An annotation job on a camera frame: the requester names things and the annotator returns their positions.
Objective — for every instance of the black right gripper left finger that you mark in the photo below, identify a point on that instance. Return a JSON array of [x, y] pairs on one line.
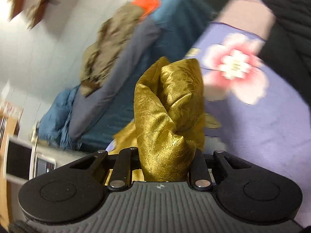
[[123, 164]]

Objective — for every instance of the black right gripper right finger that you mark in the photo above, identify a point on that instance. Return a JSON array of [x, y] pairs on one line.
[[199, 177]]

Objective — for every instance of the golden satin jacket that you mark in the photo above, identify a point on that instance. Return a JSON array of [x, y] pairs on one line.
[[169, 121]]

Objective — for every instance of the purple floral bed sheet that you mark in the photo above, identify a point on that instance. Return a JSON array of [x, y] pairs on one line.
[[263, 144]]

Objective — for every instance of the silver appliance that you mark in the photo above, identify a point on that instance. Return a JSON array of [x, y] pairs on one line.
[[24, 161]]

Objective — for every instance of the olive brown garment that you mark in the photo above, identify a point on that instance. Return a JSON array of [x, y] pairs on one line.
[[113, 36]]

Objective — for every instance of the grey blanket on bed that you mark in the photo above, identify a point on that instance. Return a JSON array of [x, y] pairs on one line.
[[86, 109]]

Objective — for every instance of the black quilted coat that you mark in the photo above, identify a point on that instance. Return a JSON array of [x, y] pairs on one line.
[[287, 49]]

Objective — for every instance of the orange cloth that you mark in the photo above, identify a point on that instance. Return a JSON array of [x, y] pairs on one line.
[[148, 6]]

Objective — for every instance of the pink blanket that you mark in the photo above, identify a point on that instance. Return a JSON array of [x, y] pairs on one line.
[[250, 15]]

